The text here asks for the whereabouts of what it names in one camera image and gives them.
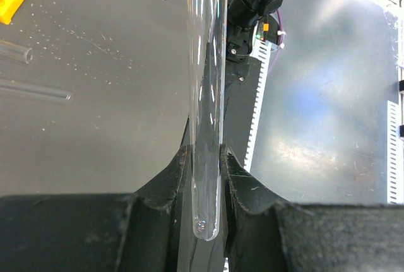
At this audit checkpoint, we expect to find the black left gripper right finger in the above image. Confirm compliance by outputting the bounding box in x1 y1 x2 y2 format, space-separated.
220 146 403 271

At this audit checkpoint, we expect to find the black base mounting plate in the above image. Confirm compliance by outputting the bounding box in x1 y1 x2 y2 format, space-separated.
176 58 261 271

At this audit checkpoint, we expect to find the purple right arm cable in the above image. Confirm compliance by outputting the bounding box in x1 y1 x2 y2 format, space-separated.
266 8 287 74

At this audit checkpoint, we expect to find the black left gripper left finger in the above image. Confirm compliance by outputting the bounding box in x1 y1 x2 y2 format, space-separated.
1 146 190 271

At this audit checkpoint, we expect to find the short clear test tube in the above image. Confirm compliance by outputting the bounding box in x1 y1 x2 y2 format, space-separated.
0 40 33 64

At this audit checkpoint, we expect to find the long thin glass tube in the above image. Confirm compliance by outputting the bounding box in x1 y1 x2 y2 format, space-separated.
1 80 74 103

